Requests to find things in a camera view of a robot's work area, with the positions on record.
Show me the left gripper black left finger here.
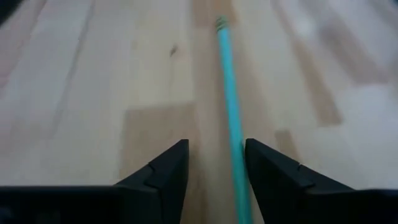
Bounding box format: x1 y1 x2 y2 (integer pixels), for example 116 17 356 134
115 138 190 224

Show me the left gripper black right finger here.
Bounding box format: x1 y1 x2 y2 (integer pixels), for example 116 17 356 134
244 138 354 224

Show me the teal pencil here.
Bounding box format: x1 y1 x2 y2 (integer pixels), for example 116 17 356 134
215 14 253 224

